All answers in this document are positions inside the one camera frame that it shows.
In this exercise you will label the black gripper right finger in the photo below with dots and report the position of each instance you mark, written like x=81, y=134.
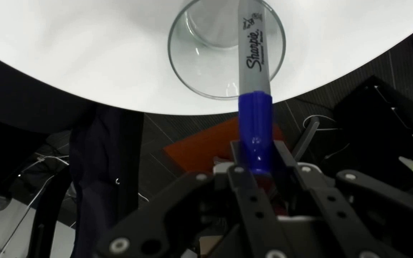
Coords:
x=348, y=215

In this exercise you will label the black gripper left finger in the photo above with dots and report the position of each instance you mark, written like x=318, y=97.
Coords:
x=175, y=219

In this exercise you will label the blue capped grey marker pen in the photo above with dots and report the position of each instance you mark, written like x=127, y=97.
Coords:
x=253, y=101

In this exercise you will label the clear plastic cup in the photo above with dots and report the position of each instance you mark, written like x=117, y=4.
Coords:
x=202, y=46

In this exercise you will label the orange floor mat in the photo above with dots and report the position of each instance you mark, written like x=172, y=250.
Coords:
x=197, y=150

